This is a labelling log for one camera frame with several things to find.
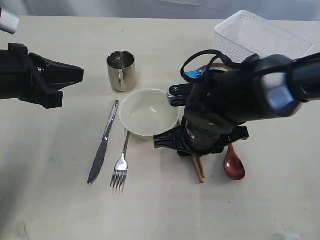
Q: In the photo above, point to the white perforated plastic basket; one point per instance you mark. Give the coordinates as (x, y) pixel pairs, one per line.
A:
(244, 34)

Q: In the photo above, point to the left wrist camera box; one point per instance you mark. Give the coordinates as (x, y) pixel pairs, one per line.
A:
(8, 21)

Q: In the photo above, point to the grey ceramic bowl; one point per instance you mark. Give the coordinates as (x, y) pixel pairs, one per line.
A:
(146, 112)

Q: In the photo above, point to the metal cutlery handle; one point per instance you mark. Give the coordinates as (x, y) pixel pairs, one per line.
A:
(120, 171)
(101, 152)

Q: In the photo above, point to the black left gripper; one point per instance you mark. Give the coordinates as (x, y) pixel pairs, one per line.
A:
(34, 79)

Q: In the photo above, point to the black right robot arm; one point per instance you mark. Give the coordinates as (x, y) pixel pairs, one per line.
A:
(260, 88)

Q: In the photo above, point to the stainless steel cup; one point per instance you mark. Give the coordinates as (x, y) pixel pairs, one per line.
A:
(121, 66)

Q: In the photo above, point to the wooden chopstick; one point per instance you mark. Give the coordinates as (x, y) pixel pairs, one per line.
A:
(201, 167)
(197, 167)

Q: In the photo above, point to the blue snack packet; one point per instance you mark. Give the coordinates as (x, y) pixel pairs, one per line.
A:
(196, 73)

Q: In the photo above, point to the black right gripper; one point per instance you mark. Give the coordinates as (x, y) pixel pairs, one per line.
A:
(205, 128)

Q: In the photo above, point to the dark red wooden spoon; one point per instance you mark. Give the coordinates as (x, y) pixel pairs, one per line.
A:
(233, 166)

